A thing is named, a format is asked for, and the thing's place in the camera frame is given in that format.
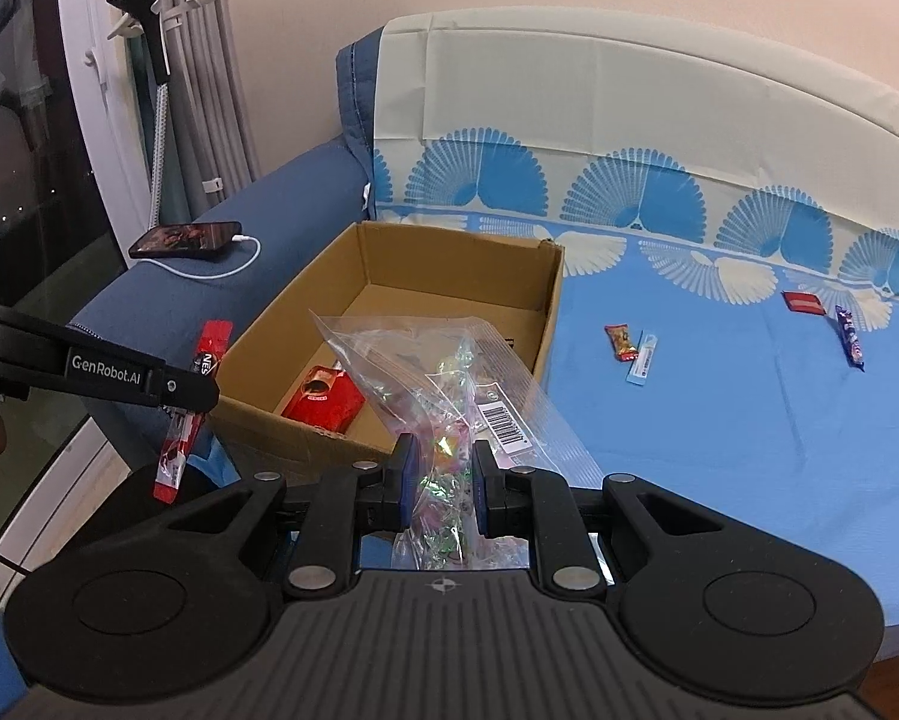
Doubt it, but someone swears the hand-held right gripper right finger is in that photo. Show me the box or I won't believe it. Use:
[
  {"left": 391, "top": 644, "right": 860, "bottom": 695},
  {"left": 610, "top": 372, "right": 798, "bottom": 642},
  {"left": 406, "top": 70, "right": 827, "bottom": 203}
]
[{"left": 471, "top": 440, "right": 729, "bottom": 599}]

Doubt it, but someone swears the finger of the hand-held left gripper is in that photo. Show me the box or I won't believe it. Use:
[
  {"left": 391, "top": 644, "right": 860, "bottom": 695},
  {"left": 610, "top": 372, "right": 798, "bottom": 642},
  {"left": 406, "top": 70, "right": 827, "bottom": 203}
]
[{"left": 160, "top": 366, "right": 223, "bottom": 418}]

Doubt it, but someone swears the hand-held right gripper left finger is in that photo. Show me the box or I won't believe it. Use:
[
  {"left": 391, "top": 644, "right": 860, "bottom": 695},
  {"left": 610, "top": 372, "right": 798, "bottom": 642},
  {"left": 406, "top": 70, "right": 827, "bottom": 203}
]
[{"left": 153, "top": 433, "right": 422, "bottom": 601}]

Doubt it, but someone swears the red white stick packet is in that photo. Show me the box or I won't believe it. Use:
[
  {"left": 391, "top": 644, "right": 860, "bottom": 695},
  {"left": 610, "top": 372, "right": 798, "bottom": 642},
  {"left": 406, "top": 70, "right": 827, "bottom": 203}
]
[{"left": 153, "top": 320, "right": 233, "bottom": 503}]

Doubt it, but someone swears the large red snack packet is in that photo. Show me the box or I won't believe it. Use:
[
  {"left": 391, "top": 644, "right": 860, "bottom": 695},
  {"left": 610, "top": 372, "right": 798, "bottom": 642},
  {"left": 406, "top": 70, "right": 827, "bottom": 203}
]
[{"left": 280, "top": 364, "right": 365, "bottom": 436}]

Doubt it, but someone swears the clear bag of candies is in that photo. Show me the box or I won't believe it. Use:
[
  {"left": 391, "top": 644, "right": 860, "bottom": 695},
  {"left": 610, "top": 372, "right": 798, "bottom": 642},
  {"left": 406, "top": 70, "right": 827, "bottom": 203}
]
[{"left": 310, "top": 310, "right": 604, "bottom": 571}]

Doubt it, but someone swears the brown cardboard box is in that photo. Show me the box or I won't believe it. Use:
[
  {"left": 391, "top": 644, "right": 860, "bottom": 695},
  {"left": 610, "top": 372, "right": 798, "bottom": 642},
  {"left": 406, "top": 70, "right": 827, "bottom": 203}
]
[{"left": 208, "top": 221, "right": 565, "bottom": 477}]

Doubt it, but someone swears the black smartphone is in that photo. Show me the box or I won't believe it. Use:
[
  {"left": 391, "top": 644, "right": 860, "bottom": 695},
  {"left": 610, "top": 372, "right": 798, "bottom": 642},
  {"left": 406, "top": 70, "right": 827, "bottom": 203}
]
[{"left": 129, "top": 220, "right": 244, "bottom": 261}]

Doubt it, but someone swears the orange snack packet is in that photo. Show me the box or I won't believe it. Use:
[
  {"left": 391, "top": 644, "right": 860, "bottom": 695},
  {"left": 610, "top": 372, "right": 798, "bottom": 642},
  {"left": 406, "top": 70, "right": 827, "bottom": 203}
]
[{"left": 604, "top": 325, "right": 640, "bottom": 361}]

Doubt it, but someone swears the light blue stick packet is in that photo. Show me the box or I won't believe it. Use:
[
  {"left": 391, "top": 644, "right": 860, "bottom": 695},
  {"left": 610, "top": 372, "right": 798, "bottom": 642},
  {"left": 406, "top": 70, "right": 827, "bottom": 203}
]
[{"left": 625, "top": 330, "right": 660, "bottom": 389}]

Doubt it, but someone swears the blue sofa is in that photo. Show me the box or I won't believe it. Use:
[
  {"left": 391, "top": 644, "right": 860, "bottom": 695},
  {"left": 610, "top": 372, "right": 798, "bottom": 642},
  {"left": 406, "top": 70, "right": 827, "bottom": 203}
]
[{"left": 67, "top": 26, "right": 386, "bottom": 488}]

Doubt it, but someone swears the blue fan-print sheet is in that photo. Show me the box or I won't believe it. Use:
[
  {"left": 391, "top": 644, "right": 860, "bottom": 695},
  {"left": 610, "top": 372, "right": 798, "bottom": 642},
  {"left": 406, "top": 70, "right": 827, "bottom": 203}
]
[{"left": 366, "top": 7, "right": 899, "bottom": 627}]

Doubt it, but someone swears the grey curtain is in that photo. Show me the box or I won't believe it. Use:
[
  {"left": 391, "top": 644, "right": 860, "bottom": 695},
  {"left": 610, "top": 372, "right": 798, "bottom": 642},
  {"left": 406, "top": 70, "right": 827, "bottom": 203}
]
[{"left": 130, "top": 0, "right": 263, "bottom": 230}]

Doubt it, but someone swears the purple stick snack packet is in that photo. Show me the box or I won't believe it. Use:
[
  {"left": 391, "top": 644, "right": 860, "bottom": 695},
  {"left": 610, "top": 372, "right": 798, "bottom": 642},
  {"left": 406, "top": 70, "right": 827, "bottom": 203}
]
[{"left": 835, "top": 305, "right": 868, "bottom": 374}]

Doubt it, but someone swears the white charging cable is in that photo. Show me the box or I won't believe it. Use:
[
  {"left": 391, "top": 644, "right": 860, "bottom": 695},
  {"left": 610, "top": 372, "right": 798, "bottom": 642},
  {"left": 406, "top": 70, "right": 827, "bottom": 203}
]
[{"left": 136, "top": 235, "right": 261, "bottom": 282}]

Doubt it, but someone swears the white window frame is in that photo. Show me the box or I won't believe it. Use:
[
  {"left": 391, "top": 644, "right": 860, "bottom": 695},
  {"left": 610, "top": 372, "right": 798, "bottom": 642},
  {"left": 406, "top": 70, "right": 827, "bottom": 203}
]
[{"left": 0, "top": 0, "right": 158, "bottom": 605}]

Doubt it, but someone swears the white window handle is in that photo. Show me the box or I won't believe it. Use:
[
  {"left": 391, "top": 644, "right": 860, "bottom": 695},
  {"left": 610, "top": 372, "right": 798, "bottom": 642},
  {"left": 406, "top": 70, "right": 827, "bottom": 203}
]
[{"left": 83, "top": 49, "right": 116, "bottom": 113}]

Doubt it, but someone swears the black garment steamer with hose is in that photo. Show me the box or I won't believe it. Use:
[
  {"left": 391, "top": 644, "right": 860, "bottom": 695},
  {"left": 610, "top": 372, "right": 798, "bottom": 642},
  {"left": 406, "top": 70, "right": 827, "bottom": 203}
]
[{"left": 106, "top": 0, "right": 175, "bottom": 233}]

